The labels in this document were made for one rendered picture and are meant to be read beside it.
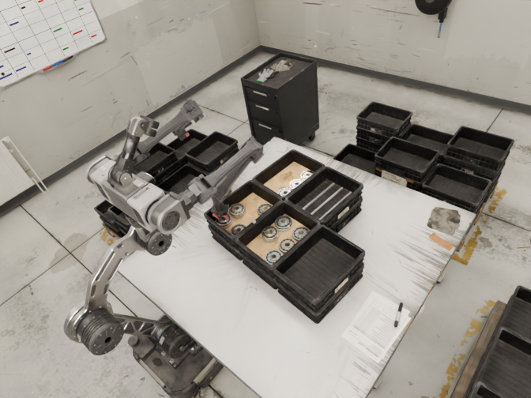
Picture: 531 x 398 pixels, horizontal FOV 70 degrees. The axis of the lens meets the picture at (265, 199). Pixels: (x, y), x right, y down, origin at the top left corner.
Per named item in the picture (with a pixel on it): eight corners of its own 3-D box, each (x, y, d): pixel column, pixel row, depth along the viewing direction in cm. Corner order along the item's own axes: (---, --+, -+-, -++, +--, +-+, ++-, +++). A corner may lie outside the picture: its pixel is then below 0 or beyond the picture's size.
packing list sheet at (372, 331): (382, 366, 175) (382, 366, 175) (339, 337, 187) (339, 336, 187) (414, 313, 191) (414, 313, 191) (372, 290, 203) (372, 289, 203)
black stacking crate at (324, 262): (316, 316, 185) (315, 304, 177) (274, 281, 202) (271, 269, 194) (365, 264, 202) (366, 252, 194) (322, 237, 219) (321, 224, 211)
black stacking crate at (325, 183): (322, 236, 220) (321, 223, 212) (285, 212, 237) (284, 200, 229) (363, 198, 236) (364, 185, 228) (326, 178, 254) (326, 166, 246)
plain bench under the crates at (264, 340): (331, 487, 202) (329, 457, 153) (152, 321, 287) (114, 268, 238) (452, 278, 279) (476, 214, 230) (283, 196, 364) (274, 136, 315)
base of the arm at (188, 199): (175, 212, 166) (167, 193, 158) (189, 201, 170) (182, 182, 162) (188, 220, 162) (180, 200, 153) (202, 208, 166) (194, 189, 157)
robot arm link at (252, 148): (255, 128, 182) (270, 143, 181) (249, 141, 194) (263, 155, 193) (186, 185, 163) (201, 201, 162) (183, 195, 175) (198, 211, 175)
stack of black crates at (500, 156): (498, 182, 320) (515, 139, 288) (485, 204, 305) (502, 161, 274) (450, 167, 341) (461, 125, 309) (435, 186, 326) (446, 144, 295)
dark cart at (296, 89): (287, 167, 393) (276, 88, 330) (254, 153, 416) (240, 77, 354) (319, 137, 421) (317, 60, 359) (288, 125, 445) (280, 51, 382)
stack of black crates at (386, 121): (407, 152, 362) (413, 111, 331) (392, 170, 348) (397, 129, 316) (369, 140, 383) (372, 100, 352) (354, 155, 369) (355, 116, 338)
